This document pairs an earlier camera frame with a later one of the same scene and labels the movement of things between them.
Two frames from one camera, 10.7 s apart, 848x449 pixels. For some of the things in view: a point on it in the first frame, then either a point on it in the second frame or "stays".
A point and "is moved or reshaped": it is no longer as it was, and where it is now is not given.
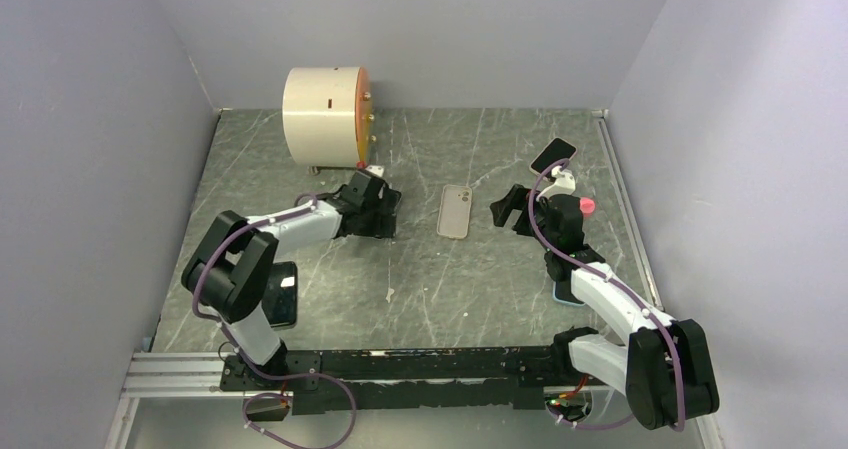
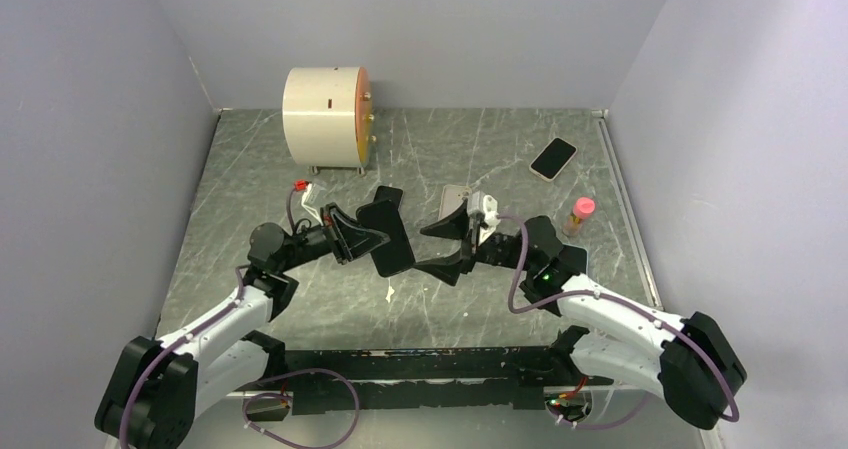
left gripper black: x=383 y=226 to x=356 y=239
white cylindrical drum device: x=328 y=116 stays
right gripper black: x=517 y=198 to x=448 y=271
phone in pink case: x=554 y=151 stays
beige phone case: x=453 y=218 stays
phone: x=280 y=303 is moved or reshaped
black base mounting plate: x=374 y=381 stays
